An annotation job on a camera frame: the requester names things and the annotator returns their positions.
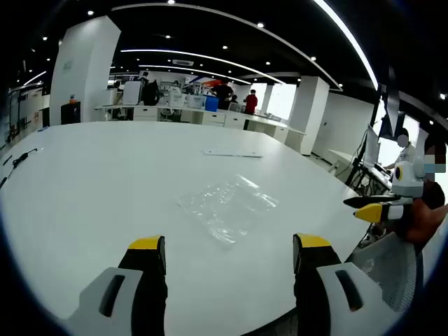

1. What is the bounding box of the row of white desks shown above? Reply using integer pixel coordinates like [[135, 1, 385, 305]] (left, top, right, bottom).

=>
[[93, 104, 307, 145]]

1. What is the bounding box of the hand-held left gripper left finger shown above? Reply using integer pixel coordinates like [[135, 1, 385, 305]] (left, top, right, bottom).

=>
[[64, 234, 169, 336]]

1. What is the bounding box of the clear food packaging bag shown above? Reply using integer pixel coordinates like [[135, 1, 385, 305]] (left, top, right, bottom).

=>
[[223, 174, 280, 225], [174, 182, 263, 250]]

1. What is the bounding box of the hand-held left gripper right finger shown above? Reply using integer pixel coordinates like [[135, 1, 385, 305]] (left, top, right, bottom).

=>
[[292, 232, 404, 336]]

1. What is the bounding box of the flat white strip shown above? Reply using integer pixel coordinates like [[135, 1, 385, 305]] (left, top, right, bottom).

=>
[[202, 148, 264, 160]]

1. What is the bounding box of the black cabinet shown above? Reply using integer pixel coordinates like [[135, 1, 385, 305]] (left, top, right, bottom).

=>
[[60, 101, 82, 125]]

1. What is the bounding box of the person's dark shirt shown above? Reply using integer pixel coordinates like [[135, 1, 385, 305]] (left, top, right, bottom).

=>
[[424, 181, 447, 210]]

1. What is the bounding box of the computer monitor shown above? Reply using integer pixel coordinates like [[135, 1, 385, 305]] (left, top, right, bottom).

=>
[[365, 125, 382, 166]]

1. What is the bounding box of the white mesh office chair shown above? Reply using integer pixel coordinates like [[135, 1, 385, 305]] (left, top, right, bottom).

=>
[[345, 230, 425, 313]]

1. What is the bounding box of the black cable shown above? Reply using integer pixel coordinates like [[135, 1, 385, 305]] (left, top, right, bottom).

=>
[[12, 148, 39, 169]]

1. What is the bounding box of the white square pillar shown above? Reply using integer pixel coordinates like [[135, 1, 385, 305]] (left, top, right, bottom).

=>
[[289, 76, 330, 155], [49, 15, 122, 127]]

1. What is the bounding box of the person's right hand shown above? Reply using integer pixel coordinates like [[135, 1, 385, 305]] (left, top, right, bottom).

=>
[[391, 199, 448, 246]]

